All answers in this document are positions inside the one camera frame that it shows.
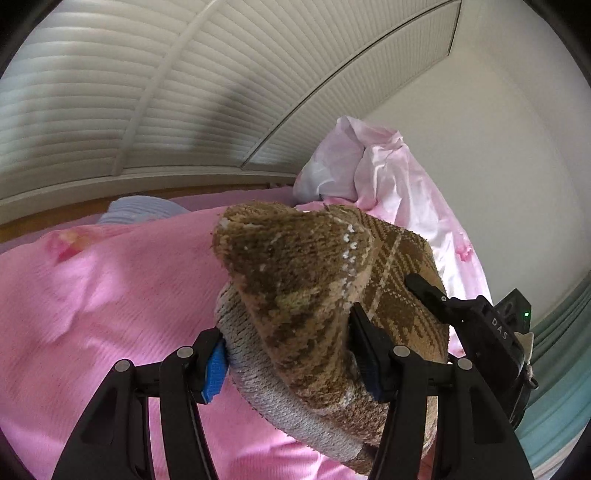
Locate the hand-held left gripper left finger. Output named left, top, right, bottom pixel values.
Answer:
left=51, top=327, right=228, bottom=480

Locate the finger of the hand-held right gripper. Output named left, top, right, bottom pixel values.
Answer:
left=405, top=273, right=459, bottom=325

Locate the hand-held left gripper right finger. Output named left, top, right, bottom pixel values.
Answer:
left=350, top=304, right=532, bottom=480

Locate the green curtain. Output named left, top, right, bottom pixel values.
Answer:
left=512, top=265, right=591, bottom=474

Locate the bright pink knit blanket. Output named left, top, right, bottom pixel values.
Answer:
left=0, top=203, right=370, bottom=480

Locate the lilac striped cloth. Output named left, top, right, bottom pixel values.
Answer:
left=98, top=196, right=191, bottom=227

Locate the white louvered door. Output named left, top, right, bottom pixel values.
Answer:
left=0, top=0, right=462, bottom=222
left=241, top=0, right=463, bottom=172

